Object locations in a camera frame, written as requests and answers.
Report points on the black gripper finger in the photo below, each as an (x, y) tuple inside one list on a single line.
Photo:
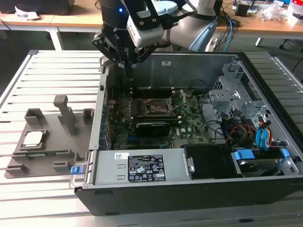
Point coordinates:
[(104, 46), (144, 55)]

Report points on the silver CPU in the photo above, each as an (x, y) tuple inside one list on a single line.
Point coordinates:
[(34, 139)]

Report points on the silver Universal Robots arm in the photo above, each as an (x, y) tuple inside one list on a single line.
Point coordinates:
[(187, 30)]

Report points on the CPU socket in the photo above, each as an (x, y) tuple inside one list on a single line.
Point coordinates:
[(157, 107)]

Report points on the RAM slot white clips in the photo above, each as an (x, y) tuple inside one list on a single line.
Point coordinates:
[(174, 117), (156, 88), (175, 122), (156, 92)]

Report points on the wooden desk white legs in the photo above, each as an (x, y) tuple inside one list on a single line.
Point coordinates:
[(260, 27), (71, 19)]

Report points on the pale blue teach pendant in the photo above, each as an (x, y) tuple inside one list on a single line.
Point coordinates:
[(201, 37)]

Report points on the white power strip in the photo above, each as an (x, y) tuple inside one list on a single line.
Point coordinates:
[(211, 44)]

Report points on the black graphics card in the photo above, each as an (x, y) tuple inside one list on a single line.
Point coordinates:
[(151, 130)]

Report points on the green motherboard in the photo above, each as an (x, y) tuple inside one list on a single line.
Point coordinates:
[(191, 118)]

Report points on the large black device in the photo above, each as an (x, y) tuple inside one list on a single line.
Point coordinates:
[(35, 6)]

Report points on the crumpled white paper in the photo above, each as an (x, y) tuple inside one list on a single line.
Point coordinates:
[(26, 14)]

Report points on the black computer box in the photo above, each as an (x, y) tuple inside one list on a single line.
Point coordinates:
[(218, 8)]

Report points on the silver drive cage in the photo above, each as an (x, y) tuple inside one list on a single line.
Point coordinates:
[(227, 99)]

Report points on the small black box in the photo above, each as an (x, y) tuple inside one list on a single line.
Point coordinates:
[(242, 10)]

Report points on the grey power supply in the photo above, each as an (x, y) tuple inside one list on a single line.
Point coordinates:
[(109, 165)]

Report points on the black fan shroud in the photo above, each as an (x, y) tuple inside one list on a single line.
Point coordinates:
[(210, 160)]

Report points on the green RAM stick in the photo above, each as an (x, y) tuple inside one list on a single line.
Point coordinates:
[(40, 154)]

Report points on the blue case latch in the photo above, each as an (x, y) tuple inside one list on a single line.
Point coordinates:
[(75, 170)]

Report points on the grey parts rack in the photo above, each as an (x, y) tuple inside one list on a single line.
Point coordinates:
[(47, 163)]

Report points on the clear plastic bags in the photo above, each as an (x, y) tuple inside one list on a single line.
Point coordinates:
[(272, 11)]

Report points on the hard disk blue carrier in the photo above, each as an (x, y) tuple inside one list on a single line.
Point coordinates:
[(243, 154)]

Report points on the black open PC case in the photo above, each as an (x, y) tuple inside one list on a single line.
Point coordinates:
[(165, 198)]

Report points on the white red box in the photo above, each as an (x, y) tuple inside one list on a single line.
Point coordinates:
[(296, 11)]

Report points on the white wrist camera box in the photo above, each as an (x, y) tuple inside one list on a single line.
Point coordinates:
[(146, 35)]

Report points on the black camera bracket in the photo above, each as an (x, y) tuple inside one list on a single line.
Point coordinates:
[(142, 9)]

